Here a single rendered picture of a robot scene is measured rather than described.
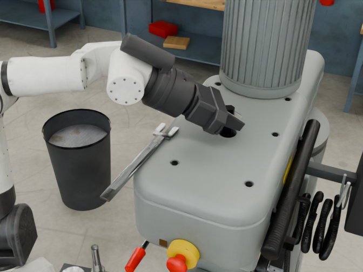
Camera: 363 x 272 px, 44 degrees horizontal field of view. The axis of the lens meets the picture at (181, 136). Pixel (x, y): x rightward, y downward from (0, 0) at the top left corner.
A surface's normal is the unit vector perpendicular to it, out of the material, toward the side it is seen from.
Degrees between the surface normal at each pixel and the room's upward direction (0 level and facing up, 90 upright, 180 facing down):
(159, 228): 90
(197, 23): 90
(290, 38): 90
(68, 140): 0
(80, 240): 0
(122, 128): 0
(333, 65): 90
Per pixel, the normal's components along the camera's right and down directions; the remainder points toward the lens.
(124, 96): 0.05, 0.67
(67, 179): -0.29, 0.61
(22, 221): 1.00, -0.03
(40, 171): 0.02, -0.81
